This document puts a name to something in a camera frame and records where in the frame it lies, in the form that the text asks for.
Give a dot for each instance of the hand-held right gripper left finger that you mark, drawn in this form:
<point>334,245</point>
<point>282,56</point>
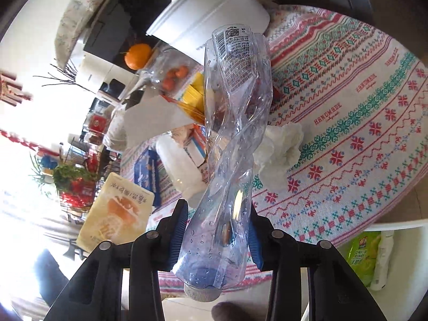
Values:
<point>177,234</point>

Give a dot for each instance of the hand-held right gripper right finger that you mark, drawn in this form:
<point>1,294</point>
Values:
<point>255,249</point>

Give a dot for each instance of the crushed clear plastic bottle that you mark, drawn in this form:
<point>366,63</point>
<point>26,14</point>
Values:
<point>230,174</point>

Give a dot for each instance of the yellow plastic wrapper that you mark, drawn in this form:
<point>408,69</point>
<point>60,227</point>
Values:
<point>195,93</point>

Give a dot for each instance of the white bin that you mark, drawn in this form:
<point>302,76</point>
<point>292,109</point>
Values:
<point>411,224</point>

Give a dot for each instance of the white translucent plastic bottle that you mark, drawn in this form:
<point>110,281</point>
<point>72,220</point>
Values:
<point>180,170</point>

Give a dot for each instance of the blue printed box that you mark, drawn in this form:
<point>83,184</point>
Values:
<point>147,177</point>

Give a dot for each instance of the beige snack packet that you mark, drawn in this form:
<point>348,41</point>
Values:
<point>113,210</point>

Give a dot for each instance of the person's brown shoe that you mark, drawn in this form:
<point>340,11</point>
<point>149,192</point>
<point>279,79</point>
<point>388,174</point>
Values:
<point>230,312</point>

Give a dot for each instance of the orange blue printed packet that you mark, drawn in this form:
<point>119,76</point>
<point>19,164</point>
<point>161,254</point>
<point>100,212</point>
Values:
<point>195,140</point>

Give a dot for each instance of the crumpled white tissue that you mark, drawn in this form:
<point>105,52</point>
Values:
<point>279,147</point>

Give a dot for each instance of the green snack bag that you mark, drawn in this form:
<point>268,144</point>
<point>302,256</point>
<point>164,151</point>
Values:
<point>361,257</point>

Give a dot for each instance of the white paper sheet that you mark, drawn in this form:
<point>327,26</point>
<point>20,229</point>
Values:
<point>153,120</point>

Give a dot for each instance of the green plant in red pot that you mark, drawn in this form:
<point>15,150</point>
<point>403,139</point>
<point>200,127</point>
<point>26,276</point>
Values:
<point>72,177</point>

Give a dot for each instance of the white plastic tube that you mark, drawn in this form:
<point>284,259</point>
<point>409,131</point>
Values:
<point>383,260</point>

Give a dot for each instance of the red tin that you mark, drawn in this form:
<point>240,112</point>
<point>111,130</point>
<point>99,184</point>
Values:
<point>97,122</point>

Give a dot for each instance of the small tangerine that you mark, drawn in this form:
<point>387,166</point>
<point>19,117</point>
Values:
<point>169,82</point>
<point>182,71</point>

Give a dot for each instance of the patterned knit-print tablecloth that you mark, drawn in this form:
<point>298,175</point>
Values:
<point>351,123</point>

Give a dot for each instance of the small white black appliance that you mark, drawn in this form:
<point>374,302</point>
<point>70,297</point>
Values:
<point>113,88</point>

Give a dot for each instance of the clear plastic bag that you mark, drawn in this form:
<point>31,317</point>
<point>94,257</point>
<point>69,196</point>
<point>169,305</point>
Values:
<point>157,70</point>

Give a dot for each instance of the large orange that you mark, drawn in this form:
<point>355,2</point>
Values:
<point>137,56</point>

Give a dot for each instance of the tall white appliance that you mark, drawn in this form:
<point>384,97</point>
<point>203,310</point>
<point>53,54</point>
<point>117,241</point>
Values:
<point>97,70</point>

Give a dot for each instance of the bare twig decoration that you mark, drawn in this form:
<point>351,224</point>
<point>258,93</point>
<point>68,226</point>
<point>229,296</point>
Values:
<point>67,77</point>

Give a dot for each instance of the black microwave oven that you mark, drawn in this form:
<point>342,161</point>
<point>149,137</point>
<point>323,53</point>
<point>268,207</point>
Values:
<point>108,30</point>

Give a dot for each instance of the red hanging decoration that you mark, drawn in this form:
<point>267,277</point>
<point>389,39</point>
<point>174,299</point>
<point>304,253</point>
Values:
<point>11,88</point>

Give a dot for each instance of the white electric cooking pot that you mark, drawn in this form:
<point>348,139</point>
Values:
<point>207,13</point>

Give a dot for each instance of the floral cloth cover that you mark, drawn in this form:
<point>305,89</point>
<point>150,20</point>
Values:
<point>80,10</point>

